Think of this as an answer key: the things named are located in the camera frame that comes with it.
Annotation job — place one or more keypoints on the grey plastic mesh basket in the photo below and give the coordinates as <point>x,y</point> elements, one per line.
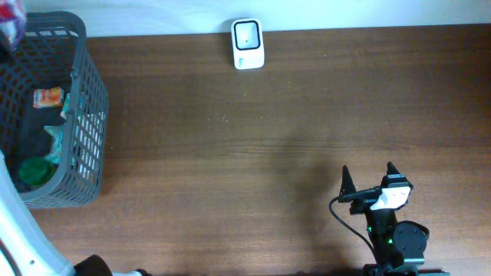
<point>53,53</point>

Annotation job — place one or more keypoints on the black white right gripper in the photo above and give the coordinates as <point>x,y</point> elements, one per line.
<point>363,205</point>

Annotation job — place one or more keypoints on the red purple tissue pack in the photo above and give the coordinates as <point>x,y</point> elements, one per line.
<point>13,22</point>

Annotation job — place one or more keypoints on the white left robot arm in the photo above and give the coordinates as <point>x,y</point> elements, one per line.
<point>25,250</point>

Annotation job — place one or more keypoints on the orange tissue packet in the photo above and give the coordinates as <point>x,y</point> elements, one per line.
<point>43,98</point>

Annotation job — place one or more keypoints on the green lid jar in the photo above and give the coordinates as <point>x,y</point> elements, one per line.
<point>36,171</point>

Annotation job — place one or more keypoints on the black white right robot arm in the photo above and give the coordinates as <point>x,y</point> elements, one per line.
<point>397,246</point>

